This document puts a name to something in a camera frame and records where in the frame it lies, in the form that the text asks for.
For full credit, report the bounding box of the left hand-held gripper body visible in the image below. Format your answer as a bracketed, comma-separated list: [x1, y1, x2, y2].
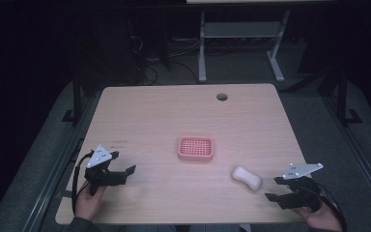
[83, 144, 127, 197]

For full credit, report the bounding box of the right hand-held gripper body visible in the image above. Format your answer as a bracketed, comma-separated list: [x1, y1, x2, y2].
[281, 162, 325, 213]

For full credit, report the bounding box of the white soap bar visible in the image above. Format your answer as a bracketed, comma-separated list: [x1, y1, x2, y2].
[231, 164, 264, 191]

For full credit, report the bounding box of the pink soap dish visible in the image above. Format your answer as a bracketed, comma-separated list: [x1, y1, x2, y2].
[177, 135, 214, 162]

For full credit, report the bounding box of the person's right hand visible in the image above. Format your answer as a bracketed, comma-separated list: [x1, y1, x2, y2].
[291, 201, 344, 232]

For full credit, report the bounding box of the person's left hand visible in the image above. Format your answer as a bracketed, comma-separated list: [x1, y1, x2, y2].
[74, 184, 107, 223]

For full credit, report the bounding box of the black metal stand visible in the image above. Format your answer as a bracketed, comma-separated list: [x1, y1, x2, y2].
[334, 62, 364, 128]
[61, 72, 84, 126]

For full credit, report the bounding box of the white metal stand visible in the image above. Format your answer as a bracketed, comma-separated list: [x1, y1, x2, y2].
[197, 9, 292, 84]

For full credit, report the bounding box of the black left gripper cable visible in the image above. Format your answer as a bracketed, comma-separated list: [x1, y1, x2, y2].
[71, 152, 95, 216]

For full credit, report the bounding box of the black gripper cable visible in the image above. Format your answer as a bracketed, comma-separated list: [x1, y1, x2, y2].
[71, 152, 95, 216]
[313, 183, 349, 232]

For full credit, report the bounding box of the metal floor rail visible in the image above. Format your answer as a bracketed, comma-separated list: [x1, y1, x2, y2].
[322, 95, 371, 214]
[20, 96, 93, 232]

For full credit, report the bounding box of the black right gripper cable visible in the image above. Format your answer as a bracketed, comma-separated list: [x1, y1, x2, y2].
[313, 183, 349, 232]

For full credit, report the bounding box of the black floor cable bundle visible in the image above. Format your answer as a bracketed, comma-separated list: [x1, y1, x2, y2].
[127, 33, 201, 86]

